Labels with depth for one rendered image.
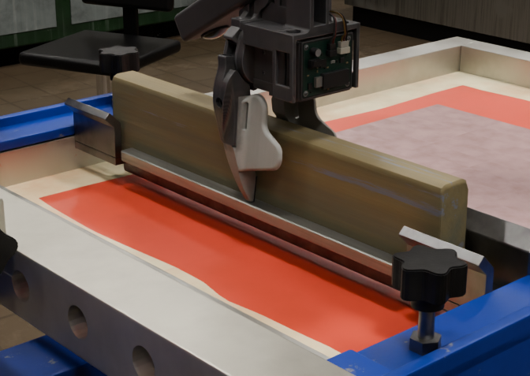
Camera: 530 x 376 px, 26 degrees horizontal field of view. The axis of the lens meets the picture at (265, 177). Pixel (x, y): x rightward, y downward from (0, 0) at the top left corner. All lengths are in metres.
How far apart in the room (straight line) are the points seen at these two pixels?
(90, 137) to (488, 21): 4.64
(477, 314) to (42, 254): 0.28
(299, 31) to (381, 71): 0.56
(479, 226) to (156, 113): 0.34
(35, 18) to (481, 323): 4.88
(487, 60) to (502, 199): 0.44
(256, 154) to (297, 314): 0.14
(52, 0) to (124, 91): 4.49
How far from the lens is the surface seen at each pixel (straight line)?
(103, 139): 1.10
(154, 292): 0.68
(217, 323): 0.64
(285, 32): 0.86
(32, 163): 1.13
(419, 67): 1.47
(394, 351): 0.70
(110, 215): 1.03
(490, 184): 1.12
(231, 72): 0.90
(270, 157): 0.90
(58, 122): 1.15
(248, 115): 0.91
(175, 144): 1.03
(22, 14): 5.50
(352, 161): 0.86
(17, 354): 0.89
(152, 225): 1.01
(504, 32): 5.62
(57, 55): 3.79
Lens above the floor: 1.33
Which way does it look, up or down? 20 degrees down
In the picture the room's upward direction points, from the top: straight up
